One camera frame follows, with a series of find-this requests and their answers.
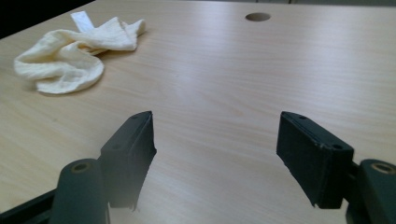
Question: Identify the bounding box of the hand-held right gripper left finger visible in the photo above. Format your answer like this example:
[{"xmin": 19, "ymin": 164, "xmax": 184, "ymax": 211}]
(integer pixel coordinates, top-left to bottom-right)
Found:
[{"xmin": 100, "ymin": 110, "xmax": 158, "ymax": 213}]

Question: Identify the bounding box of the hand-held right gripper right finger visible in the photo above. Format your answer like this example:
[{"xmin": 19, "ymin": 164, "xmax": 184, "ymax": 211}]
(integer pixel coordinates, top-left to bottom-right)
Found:
[{"xmin": 276, "ymin": 111, "xmax": 355, "ymax": 210}]

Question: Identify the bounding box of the cream cloth with red flowers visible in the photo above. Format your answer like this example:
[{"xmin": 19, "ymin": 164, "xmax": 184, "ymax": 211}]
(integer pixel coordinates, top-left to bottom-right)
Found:
[{"xmin": 13, "ymin": 10, "xmax": 147, "ymax": 95}]

